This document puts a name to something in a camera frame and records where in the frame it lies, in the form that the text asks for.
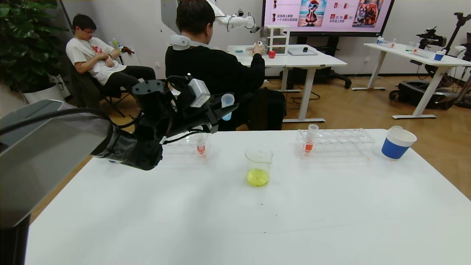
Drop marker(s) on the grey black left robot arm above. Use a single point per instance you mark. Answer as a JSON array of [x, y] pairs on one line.
[[44, 165]]

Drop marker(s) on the small white drawer organizer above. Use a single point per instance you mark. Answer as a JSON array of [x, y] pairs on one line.
[[276, 38]]

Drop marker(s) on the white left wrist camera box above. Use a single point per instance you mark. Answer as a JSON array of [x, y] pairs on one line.
[[198, 94]]

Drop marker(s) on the black tripod stand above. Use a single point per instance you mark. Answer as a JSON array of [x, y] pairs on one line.
[[458, 25]]

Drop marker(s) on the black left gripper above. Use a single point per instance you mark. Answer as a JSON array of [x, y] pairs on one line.
[[214, 115]]

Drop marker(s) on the red pigment test tube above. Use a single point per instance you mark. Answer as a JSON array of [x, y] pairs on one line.
[[310, 143], [200, 147]]

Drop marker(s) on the blue pigment test tube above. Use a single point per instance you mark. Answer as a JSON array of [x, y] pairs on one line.
[[228, 98]]

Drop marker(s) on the person in white t-shirt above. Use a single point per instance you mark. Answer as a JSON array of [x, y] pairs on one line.
[[95, 55]]

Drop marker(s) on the white desk with apple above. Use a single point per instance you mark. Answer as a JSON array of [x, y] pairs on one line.
[[294, 60]]

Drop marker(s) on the white neck band device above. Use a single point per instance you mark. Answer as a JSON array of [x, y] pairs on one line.
[[180, 41]]

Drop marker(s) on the black office chair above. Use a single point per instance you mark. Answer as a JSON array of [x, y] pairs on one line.
[[266, 110]]

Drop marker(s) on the green leafy plant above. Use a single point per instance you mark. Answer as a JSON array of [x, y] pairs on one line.
[[25, 44]]

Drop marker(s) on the white plant pot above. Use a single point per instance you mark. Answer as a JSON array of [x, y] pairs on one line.
[[40, 96]]

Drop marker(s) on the person in black clothes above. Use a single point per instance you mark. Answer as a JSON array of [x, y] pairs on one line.
[[220, 70]]

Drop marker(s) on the clear glass beaker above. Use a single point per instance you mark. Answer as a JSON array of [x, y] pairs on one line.
[[258, 173]]

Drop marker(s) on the clear acrylic test tube rack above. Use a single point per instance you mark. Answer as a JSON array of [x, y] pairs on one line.
[[184, 147], [338, 141]]

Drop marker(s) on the black screen stand base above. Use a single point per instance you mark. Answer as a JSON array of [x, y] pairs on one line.
[[327, 75]]

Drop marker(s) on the small blue cup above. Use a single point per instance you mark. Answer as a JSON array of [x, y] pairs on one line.
[[439, 56]]

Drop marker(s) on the black folding chair with jacket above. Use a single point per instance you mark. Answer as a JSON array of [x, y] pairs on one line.
[[88, 94]]

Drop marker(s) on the red apple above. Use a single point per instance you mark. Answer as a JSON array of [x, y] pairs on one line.
[[272, 54]]

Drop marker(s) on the white humanoid robot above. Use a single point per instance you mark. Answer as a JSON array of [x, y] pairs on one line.
[[239, 20]]

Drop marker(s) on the grey flat tray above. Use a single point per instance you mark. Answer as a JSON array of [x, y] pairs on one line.
[[301, 52]]

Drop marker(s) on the white desk with lab items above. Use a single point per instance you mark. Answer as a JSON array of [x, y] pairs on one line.
[[401, 52]]

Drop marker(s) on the large wall display screen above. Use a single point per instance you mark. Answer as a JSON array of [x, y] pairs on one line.
[[287, 27]]

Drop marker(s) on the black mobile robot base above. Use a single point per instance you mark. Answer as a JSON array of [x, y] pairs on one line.
[[412, 92]]

